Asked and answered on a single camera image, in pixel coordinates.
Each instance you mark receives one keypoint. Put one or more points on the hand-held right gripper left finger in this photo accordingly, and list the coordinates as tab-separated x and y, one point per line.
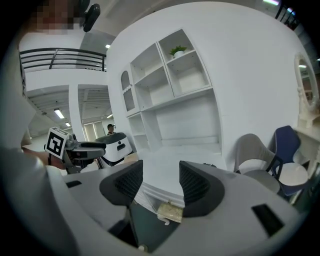
87	200

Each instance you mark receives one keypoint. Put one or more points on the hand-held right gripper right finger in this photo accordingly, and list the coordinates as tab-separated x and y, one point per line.
237	200

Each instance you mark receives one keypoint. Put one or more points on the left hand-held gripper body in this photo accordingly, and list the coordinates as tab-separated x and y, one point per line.
56	143

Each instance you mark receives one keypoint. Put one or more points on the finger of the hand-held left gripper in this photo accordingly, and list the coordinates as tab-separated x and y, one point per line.
90	152
92	145

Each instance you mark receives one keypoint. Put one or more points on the cream upholstered stool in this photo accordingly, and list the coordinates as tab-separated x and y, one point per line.
170	211

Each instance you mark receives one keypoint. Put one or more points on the white desk with hutch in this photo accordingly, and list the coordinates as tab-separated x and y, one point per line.
185	120

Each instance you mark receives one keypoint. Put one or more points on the person's left forearm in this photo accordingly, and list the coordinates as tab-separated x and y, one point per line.
37	156

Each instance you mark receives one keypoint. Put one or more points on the white black-topped machine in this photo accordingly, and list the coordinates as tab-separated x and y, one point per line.
117	147

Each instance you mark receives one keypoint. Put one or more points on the grey chair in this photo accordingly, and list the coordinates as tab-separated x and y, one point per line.
252	155

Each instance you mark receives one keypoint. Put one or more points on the blue chair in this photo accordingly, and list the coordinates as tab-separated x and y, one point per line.
287	142

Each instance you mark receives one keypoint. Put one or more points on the black balcony railing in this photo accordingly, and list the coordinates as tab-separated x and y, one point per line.
62	60

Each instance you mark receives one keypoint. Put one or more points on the cream vanity table with mirror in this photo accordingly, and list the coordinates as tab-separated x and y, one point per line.
306	120

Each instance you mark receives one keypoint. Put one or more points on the small potted green plant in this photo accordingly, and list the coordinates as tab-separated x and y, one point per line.
178	51

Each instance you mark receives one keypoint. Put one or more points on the black head-worn camera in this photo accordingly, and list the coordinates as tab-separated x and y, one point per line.
91	17

